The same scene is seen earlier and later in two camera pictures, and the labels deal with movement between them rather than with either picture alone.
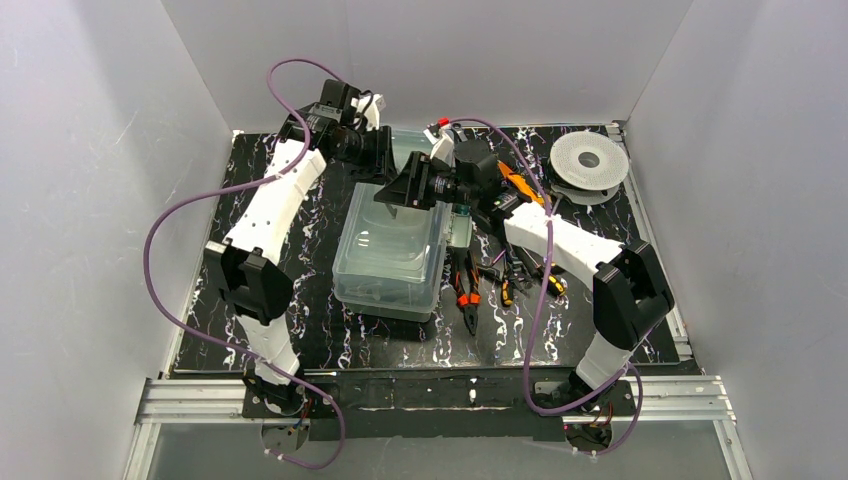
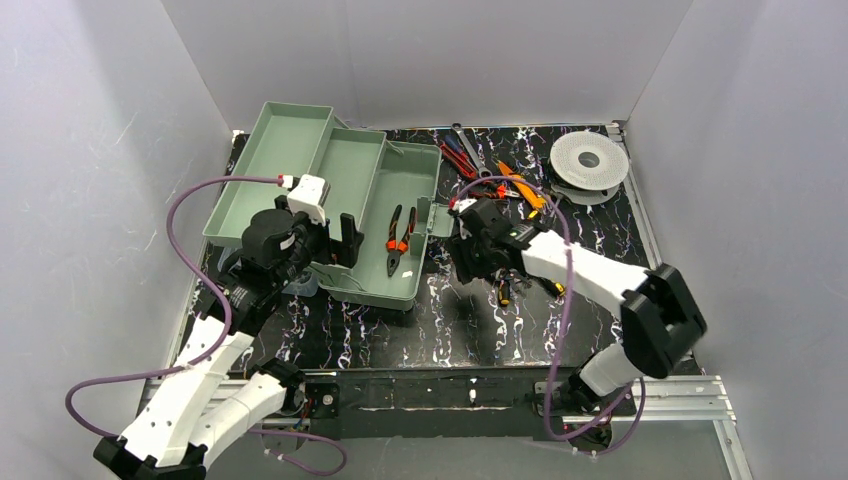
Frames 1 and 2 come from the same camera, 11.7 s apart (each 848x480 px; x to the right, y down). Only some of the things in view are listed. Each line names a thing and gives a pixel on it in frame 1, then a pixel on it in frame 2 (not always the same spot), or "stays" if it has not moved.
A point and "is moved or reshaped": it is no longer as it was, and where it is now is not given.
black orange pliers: (466, 278) -> (396, 248)
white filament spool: (586, 168) stays
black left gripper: (383, 151) -> (329, 245)
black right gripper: (416, 183) -> (465, 248)
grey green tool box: (389, 268) is moved or reshaped
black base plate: (436, 404) stays
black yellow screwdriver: (555, 284) stays
